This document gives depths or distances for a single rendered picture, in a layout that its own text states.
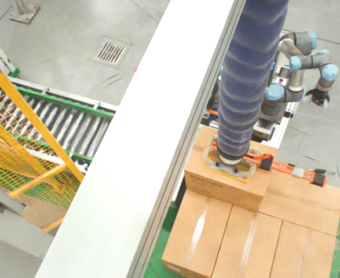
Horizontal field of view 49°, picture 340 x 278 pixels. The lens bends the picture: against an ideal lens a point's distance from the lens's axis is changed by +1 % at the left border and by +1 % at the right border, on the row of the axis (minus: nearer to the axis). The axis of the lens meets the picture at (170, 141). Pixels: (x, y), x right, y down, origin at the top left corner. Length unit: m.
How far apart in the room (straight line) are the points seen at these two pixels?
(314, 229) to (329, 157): 1.08
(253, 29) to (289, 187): 1.92
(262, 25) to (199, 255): 1.95
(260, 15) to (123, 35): 3.53
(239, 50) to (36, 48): 3.75
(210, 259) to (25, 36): 3.66
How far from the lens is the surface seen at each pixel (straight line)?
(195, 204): 3.07
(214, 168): 2.72
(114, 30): 4.94
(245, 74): 1.72
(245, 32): 1.52
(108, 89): 4.38
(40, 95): 3.76
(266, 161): 2.64
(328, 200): 3.24
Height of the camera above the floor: 3.48
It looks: 63 degrees down
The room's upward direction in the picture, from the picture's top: 10 degrees counter-clockwise
